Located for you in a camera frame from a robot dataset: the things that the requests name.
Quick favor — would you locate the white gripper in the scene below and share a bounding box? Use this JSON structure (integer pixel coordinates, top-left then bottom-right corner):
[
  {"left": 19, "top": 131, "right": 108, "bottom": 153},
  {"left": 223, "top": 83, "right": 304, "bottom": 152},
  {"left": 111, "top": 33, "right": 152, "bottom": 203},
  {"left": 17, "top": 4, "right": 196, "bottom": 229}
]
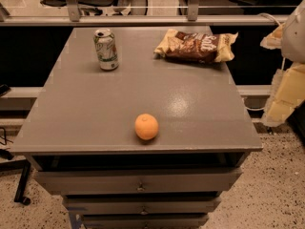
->
[{"left": 260, "top": 0, "right": 305, "bottom": 127}]

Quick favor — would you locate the metal window rail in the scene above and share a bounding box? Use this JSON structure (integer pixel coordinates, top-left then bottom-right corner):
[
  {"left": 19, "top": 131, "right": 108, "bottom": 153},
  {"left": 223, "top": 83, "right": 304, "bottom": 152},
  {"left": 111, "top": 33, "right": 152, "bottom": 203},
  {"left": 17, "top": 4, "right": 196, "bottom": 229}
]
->
[{"left": 0, "top": 0, "right": 288, "bottom": 27}]

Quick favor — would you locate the orange fruit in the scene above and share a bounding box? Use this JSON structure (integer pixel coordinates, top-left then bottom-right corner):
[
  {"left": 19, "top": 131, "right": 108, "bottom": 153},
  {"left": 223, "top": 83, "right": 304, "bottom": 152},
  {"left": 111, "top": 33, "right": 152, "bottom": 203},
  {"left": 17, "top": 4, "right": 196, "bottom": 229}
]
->
[{"left": 134, "top": 114, "right": 159, "bottom": 140}]

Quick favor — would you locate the grey drawer cabinet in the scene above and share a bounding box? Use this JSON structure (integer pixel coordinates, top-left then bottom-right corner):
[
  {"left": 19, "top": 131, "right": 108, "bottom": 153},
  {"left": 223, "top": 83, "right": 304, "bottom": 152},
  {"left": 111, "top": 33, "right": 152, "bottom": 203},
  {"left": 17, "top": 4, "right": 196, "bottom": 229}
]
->
[{"left": 12, "top": 27, "right": 261, "bottom": 229}]

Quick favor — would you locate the bottom grey drawer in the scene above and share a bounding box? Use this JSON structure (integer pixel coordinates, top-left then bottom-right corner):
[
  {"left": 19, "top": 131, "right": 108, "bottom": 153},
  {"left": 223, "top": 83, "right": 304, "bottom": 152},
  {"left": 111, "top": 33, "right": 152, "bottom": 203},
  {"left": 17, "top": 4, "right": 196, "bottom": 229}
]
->
[{"left": 82, "top": 214, "right": 208, "bottom": 229}]

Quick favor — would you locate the top grey drawer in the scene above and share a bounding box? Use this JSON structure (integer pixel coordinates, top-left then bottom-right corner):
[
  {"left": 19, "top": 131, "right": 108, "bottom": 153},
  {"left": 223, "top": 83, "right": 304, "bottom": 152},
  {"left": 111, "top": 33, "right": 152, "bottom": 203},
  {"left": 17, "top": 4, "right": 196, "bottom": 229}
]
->
[{"left": 34, "top": 168, "right": 242, "bottom": 195}]

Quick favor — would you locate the grey drawer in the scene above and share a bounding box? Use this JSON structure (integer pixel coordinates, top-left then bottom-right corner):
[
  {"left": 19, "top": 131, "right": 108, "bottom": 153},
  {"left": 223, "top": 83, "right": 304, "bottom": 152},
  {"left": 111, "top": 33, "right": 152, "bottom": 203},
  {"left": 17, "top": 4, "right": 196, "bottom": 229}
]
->
[
  {"left": 34, "top": 168, "right": 242, "bottom": 195},
  {"left": 82, "top": 214, "right": 208, "bottom": 229},
  {"left": 63, "top": 195, "right": 221, "bottom": 215}
]

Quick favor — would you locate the brown chip bag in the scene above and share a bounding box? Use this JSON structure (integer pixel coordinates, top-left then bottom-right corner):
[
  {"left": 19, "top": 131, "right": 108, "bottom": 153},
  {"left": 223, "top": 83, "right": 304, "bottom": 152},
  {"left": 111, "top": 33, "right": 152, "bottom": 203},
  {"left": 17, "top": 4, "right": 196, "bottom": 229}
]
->
[{"left": 154, "top": 29, "right": 238, "bottom": 64}]

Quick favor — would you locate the middle grey drawer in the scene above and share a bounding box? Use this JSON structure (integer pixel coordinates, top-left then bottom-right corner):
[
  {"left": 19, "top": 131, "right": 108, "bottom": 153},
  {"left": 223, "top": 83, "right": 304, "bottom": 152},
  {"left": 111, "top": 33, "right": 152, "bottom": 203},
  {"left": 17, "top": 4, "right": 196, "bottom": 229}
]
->
[{"left": 63, "top": 195, "right": 221, "bottom": 215}]

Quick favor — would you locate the white cable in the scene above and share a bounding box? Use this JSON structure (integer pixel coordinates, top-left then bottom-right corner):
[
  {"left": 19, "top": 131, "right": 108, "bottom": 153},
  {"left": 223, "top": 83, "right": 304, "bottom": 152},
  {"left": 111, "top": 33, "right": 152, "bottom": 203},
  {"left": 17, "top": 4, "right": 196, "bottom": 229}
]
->
[{"left": 242, "top": 12, "right": 287, "bottom": 113}]

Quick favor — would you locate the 7up soda can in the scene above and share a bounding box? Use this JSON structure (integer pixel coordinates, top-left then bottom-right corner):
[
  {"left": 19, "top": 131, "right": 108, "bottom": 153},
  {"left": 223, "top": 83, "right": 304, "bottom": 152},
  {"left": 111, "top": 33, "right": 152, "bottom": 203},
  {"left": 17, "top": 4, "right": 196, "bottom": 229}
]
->
[{"left": 93, "top": 29, "right": 119, "bottom": 71}]

